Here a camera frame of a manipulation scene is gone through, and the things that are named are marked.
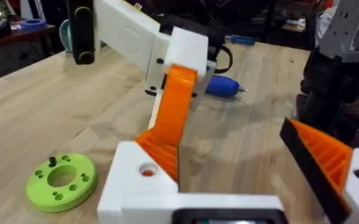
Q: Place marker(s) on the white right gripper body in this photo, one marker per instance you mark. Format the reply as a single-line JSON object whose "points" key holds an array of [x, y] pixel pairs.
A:
{"points": [[126, 31]]}

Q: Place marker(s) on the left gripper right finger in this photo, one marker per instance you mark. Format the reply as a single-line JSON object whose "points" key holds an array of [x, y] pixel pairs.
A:
{"points": [[328, 161]]}

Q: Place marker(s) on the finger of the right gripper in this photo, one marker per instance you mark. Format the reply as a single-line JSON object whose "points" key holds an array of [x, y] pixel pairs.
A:
{"points": [[179, 93], [204, 87]]}

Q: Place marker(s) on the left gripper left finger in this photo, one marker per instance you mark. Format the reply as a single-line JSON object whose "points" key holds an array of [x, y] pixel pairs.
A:
{"points": [[126, 183]]}

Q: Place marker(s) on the orange ribbed wedge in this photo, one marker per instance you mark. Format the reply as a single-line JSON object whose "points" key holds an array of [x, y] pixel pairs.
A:
{"points": [[163, 160]]}

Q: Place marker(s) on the blue electric screwdriver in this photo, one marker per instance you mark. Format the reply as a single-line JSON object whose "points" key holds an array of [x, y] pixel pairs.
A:
{"points": [[221, 85]]}

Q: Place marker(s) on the small black screw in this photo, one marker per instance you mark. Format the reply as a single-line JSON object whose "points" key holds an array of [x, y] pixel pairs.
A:
{"points": [[52, 161]]}

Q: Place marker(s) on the green disc with holes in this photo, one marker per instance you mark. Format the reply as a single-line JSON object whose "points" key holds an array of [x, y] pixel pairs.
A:
{"points": [[40, 193]]}

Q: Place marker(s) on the blue tape roll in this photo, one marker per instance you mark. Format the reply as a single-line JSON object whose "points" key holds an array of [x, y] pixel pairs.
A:
{"points": [[33, 25]]}

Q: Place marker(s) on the brown side table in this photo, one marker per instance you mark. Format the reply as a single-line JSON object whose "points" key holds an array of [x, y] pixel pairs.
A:
{"points": [[14, 37]]}

